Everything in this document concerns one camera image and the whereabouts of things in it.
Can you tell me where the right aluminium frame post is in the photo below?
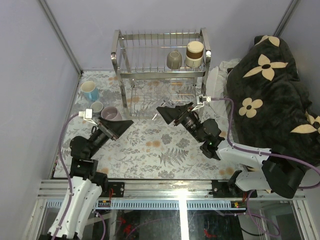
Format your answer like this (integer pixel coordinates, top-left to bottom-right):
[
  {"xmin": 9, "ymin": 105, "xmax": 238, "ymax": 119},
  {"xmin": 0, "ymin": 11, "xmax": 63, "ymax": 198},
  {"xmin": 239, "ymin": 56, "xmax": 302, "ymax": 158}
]
[{"xmin": 273, "ymin": 0, "xmax": 301, "ymax": 37}]

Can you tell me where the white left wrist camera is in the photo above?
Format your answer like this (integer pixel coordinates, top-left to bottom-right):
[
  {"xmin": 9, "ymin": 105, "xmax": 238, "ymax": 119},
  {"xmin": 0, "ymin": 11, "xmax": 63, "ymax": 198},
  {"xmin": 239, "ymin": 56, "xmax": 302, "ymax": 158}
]
[{"xmin": 78, "ymin": 108, "xmax": 98, "ymax": 127}]

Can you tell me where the left aluminium frame post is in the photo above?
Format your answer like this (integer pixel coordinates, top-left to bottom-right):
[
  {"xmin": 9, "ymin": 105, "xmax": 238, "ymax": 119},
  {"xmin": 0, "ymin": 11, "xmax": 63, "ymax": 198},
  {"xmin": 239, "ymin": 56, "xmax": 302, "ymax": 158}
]
[{"xmin": 37, "ymin": 0, "xmax": 83, "ymax": 75}]

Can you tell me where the aluminium frame post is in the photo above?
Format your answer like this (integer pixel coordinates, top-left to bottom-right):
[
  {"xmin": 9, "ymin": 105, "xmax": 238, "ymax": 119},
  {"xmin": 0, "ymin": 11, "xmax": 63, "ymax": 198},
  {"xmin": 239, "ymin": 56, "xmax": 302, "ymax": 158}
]
[
  {"xmin": 273, "ymin": 0, "xmax": 301, "ymax": 37},
  {"xmin": 37, "ymin": 0, "xmax": 83, "ymax": 75}
]

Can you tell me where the light blue mug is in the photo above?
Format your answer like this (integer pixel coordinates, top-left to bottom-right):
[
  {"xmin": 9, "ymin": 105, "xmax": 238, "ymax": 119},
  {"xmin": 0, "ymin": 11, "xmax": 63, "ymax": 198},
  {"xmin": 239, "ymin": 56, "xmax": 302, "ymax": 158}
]
[{"xmin": 80, "ymin": 81, "xmax": 99, "ymax": 102}]

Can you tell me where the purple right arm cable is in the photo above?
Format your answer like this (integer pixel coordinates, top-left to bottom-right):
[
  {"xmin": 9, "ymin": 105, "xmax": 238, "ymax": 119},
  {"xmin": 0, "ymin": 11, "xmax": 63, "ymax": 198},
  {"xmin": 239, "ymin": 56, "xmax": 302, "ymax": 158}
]
[{"xmin": 209, "ymin": 96, "xmax": 320, "ymax": 237}]

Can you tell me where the grey-blue textured mug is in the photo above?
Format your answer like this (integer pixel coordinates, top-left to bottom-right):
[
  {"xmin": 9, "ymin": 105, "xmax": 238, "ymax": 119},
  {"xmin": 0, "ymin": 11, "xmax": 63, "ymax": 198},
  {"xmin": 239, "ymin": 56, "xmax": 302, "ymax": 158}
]
[{"xmin": 90, "ymin": 101, "xmax": 104, "ymax": 115}]

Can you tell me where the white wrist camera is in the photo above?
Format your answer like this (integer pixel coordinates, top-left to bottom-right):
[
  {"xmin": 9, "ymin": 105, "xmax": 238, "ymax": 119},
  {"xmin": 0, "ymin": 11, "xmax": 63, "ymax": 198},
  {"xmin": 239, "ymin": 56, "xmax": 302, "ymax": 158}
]
[
  {"xmin": 78, "ymin": 108, "xmax": 98, "ymax": 127},
  {"xmin": 192, "ymin": 94, "xmax": 212, "ymax": 112}
]

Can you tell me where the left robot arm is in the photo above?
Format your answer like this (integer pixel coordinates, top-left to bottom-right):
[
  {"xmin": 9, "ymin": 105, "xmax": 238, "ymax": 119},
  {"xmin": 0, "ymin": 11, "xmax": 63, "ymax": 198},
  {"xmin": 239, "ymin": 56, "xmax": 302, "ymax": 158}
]
[{"xmin": 43, "ymin": 117, "xmax": 134, "ymax": 240}]

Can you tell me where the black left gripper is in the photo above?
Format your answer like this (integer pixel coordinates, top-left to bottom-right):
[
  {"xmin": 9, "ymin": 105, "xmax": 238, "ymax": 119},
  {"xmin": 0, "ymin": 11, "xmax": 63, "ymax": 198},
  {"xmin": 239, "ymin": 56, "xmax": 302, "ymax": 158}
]
[{"xmin": 89, "ymin": 117, "xmax": 136, "ymax": 159}]

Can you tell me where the cream and brown mug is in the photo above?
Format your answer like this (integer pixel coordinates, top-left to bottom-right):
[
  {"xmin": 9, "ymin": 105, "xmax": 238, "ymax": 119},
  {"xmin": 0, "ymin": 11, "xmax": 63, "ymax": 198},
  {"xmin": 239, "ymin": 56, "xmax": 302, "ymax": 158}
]
[{"xmin": 185, "ymin": 40, "xmax": 204, "ymax": 69}]

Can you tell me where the black floral blanket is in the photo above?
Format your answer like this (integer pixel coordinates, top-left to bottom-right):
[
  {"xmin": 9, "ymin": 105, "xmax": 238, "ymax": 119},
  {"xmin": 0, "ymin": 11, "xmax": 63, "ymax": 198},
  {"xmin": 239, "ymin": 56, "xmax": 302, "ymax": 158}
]
[{"xmin": 226, "ymin": 35, "xmax": 320, "ymax": 172}]

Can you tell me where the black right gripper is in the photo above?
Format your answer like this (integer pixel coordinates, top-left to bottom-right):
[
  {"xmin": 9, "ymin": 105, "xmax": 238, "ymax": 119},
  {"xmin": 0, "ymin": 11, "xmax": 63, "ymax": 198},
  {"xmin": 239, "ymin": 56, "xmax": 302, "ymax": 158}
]
[{"xmin": 157, "ymin": 102, "xmax": 205, "ymax": 144}]

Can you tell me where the floral tablecloth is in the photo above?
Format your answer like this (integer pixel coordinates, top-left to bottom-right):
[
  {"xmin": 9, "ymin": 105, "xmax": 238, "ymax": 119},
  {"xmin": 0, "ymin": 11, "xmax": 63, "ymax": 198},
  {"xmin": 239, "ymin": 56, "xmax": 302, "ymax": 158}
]
[{"xmin": 61, "ymin": 71, "xmax": 242, "ymax": 180}]

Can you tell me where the pink ribbed mug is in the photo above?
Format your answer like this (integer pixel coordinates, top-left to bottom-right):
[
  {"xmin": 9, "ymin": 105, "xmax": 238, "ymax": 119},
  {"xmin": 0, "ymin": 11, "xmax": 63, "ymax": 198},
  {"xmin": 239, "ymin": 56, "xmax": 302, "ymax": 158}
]
[{"xmin": 101, "ymin": 106, "xmax": 123, "ymax": 121}]

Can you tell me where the olive grey mug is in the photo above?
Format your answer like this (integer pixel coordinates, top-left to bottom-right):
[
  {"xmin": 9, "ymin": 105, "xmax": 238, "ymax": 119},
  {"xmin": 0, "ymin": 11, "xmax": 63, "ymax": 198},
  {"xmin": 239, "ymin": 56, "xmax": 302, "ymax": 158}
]
[{"xmin": 166, "ymin": 50, "xmax": 183, "ymax": 70}]

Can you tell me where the white pillow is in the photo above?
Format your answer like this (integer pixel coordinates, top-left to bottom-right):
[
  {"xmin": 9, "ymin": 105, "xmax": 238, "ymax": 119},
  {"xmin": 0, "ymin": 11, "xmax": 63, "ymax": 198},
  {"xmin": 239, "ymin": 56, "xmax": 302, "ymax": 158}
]
[{"xmin": 206, "ymin": 58, "xmax": 241, "ymax": 118}]

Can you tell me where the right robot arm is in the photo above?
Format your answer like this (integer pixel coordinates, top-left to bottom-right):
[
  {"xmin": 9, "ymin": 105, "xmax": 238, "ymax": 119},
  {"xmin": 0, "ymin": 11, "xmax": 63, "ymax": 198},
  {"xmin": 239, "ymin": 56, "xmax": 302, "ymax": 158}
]
[{"xmin": 156, "ymin": 103, "xmax": 306, "ymax": 199}]

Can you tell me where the aluminium mounting rail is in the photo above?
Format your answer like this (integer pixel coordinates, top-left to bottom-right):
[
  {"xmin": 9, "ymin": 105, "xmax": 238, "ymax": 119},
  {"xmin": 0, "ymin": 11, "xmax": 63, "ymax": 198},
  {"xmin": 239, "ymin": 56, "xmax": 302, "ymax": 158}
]
[{"xmin": 38, "ymin": 178, "xmax": 307, "ymax": 211}]

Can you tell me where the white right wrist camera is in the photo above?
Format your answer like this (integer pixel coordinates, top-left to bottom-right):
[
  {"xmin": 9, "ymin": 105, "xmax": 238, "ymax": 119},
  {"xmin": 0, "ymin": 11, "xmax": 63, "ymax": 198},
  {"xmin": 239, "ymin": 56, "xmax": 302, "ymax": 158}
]
[{"xmin": 192, "ymin": 94, "xmax": 212, "ymax": 112}]

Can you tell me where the steel two-tier dish rack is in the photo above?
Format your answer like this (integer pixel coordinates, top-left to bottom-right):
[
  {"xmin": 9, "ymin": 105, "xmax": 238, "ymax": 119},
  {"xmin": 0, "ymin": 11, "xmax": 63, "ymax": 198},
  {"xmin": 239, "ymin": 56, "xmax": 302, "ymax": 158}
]
[{"xmin": 110, "ymin": 28, "xmax": 211, "ymax": 119}]

